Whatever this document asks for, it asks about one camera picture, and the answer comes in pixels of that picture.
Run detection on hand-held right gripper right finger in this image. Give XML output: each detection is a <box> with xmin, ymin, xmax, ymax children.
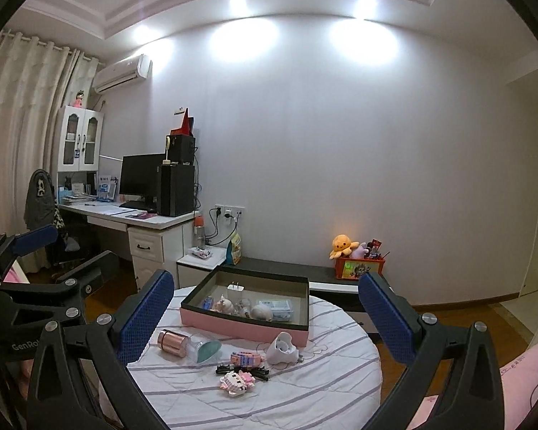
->
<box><xmin>356</xmin><ymin>271</ymin><xmax>504</xmax><ymax>430</ymax></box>

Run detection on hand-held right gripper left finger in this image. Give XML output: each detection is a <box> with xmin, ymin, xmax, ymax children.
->
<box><xmin>26</xmin><ymin>269</ymin><xmax>175</xmax><ymax>430</ymax></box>

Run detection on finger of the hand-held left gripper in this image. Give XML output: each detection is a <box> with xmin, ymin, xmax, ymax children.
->
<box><xmin>0</xmin><ymin>251</ymin><xmax>119</xmax><ymax>323</ymax></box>
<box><xmin>0</xmin><ymin>225</ymin><xmax>59</xmax><ymax>281</ymax></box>

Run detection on rose gold canister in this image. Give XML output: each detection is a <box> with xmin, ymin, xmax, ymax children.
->
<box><xmin>157</xmin><ymin>329</ymin><xmax>190</xmax><ymax>354</ymax></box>

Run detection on clear plastic cup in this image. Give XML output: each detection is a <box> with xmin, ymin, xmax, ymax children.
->
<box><xmin>186</xmin><ymin>339</ymin><xmax>222</xmax><ymax>363</ymax></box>

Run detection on black hair clip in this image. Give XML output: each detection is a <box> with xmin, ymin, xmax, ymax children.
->
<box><xmin>215</xmin><ymin>364</ymin><xmax>270</xmax><ymax>379</ymax></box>

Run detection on pink and black box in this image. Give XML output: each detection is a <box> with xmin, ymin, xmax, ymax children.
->
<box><xmin>180</xmin><ymin>265</ymin><xmax>311</xmax><ymax>348</ymax></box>

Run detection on long clear plastic box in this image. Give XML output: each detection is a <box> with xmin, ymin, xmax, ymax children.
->
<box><xmin>256</xmin><ymin>299</ymin><xmax>293</xmax><ymax>322</ymax></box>

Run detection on pink block toy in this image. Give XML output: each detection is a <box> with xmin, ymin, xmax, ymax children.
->
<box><xmin>230</xmin><ymin>352</ymin><xmax>266</xmax><ymax>368</ymax></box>

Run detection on pink block figure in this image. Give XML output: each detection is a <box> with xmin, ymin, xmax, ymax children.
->
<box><xmin>219</xmin><ymin>369</ymin><xmax>256</xmax><ymax>397</ymax></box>

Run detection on black office chair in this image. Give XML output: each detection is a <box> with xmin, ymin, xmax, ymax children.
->
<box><xmin>49</xmin><ymin>215</ymin><xmax>99</xmax><ymax>274</ymax></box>

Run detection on pink blanket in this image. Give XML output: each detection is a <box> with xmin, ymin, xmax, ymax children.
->
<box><xmin>0</xmin><ymin>233</ymin><xmax>30</xmax><ymax>285</ymax></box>

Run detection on grey jacket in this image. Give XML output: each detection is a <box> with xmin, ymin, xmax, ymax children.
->
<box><xmin>24</xmin><ymin>169</ymin><xmax>57</xmax><ymax>229</ymax></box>

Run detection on orange storage box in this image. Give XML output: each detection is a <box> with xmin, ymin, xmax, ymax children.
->
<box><xmin>334</xmin><ymin>255</ymin><xmax>385</xmax><ymax>281</ymax></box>

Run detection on white side cabinet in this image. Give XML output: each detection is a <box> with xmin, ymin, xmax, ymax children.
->
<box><xmin>176</xmin><ymin>245</ymin><xmax>234</xmax><ymax>287</ymax></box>

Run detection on white papers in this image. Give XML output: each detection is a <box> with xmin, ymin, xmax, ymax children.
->
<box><xmin>85</xmin><ymin>204</ymin><xmax>135</xmax><ymax>216</ymax></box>

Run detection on yellow octopus plush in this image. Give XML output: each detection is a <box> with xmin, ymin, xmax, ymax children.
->
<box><xmin>329</xmin><ymin>234</ymin><xmax>360</xmax><ymax>261</ymax></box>

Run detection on white desk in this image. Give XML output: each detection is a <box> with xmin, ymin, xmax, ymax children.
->
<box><xmin>58</xmin><ymin>201</ymin><xmax>202</xmax><ymax>296</ymax></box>

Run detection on orange-capped water bottle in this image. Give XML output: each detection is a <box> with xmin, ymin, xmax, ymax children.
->
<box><xmin>193</xmin><ymin>216</ymin><xmax>206</xmax><ymax>252</ymax></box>

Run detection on yellow snack bag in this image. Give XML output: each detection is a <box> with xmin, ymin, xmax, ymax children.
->
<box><xmin>225</xmin><ymin>231</ymin><xmax>244</xmax><ymax>266</ymax></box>

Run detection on white glass-door cabinet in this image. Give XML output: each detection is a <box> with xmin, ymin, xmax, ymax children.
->
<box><xmin>56</xmin><ymin>106</ymin><xmax>105</xmax><ymax>173</ymax></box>

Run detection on black monitor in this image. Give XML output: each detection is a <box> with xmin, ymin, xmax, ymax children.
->
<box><xmin>119</xmin><ymin>153</ymin><xmax>166</xmax><ymax>209</ymax></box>

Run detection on cream curtain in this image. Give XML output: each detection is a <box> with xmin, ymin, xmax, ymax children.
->
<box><xmin>0</xmin><ymin>29</ymin><xmax>95</xmax><ymax>274</ymax></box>

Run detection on black computer tower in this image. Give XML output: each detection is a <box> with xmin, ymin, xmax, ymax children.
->
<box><xmin>157</xmin><ymin>163</ymin><xmax>195</xmax><ymax>217</ymax></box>

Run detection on pink embroidered bedding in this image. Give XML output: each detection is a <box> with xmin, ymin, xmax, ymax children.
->
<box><xmin>406</xmin><ymin>336</ymin><xmax>538</xmax><ymax>430</ymax></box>

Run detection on white door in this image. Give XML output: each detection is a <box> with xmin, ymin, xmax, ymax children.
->
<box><xmin>518</xmin><ymin>215</ymin><xmax>538</xmax><ymax>298</ymax></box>

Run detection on black speaker box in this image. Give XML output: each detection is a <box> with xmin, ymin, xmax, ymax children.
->
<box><xmin>166</xmin><ymin>134</ymin><xmax>197</xmax><ymax>165</ymax></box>

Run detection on red folder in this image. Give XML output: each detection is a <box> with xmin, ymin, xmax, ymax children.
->
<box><xmin>170</xmin><ymin>108</ymin><xmax>195</xmax><ymax>137</ymax></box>

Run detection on white air conditioner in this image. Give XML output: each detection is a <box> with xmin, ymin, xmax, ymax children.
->
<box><xmin>92</xmin><ymin>54</ymin><xmax>152</xmax><ymax>95</ymax></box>

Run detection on black power cable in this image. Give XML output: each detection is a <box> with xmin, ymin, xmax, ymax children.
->
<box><xmin>204</xmin><ymin>208</ymin><xmax>240</xmax><ymax>247</ymax></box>

